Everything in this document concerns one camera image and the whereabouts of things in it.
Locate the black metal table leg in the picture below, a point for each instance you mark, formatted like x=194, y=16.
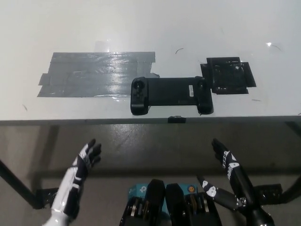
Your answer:
x=18, y=183

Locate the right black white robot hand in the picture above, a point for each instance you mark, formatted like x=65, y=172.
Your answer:
x=241, y=183

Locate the black game controller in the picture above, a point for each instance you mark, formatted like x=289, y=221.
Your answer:
x=169, y=91

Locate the square black tape patch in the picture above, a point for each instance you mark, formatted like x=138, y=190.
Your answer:
x=227, y=76

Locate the large grey duct tape patch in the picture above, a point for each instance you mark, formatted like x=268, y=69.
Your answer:
x=89, y=75

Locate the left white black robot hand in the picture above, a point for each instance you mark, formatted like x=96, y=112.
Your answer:
x=70, y=186

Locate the black teal robot torso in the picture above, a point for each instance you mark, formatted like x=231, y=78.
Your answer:
x=172, y=204

